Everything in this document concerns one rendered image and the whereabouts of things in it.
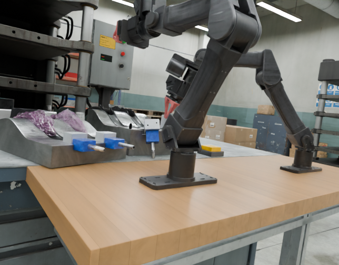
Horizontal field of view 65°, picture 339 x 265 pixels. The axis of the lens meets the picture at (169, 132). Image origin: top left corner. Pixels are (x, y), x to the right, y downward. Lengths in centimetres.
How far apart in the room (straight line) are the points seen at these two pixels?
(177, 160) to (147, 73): 786
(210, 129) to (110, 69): 339
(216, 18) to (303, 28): 835
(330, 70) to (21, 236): 480
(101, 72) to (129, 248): 151
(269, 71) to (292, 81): 761
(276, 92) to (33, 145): 80
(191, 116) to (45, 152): 36
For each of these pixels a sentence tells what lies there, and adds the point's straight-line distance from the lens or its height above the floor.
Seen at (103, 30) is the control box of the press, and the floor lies 142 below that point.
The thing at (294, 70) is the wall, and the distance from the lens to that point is 867.
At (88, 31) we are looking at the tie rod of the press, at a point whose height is 135.
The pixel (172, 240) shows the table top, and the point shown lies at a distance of 42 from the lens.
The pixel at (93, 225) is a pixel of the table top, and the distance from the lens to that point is 41.
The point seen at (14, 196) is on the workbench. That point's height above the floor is 71.
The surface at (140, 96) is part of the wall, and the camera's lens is 833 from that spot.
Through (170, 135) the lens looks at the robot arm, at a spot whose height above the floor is 91.
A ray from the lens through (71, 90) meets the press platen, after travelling 161.
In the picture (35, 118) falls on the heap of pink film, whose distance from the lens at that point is 87.
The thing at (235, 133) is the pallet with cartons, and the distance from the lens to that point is 561.
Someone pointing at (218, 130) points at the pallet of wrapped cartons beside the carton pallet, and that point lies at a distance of 513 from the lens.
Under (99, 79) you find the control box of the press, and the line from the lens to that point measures 180.
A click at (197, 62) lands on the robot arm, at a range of 98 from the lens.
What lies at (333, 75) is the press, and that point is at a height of 177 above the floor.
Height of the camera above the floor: 97
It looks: 5 degrees down
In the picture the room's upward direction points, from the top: 6 degrees clockwise
